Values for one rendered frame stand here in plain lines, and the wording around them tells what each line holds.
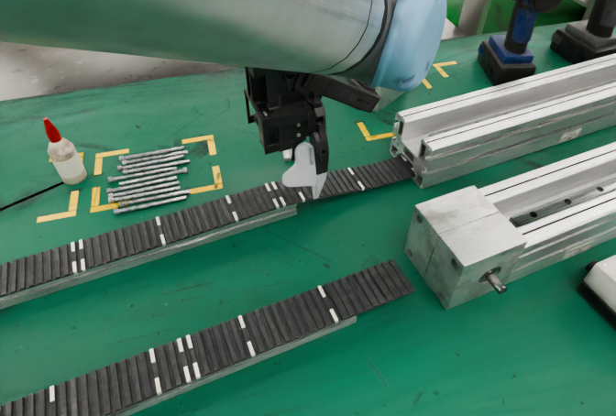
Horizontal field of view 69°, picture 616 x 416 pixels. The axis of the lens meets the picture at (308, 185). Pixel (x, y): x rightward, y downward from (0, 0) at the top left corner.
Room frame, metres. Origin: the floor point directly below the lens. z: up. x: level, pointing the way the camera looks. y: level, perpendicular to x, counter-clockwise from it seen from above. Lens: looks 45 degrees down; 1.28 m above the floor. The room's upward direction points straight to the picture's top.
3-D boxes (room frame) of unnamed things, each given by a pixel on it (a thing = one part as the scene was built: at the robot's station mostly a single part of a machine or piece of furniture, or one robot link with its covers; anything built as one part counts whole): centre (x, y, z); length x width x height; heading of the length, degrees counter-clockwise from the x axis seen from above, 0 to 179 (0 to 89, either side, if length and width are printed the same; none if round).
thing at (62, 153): (0.52, 0.38, 0.84); 0.04 x 0.04 x 0.12
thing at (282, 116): (0.46, 0.03, 0.98); 0.09 x 0.08 x 0.12; 113
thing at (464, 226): (0.34, -0.20, 0.83); 0.12 x 0.09 x 0.10; 23
